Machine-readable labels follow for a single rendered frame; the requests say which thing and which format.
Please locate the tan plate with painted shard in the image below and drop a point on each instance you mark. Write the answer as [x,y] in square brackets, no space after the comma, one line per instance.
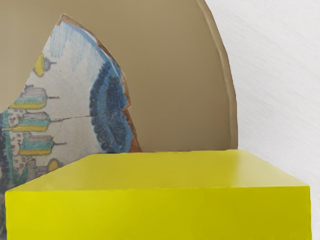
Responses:
[162,87]

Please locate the yellow block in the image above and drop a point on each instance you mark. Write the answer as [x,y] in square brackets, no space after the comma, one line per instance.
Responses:
[160,200]

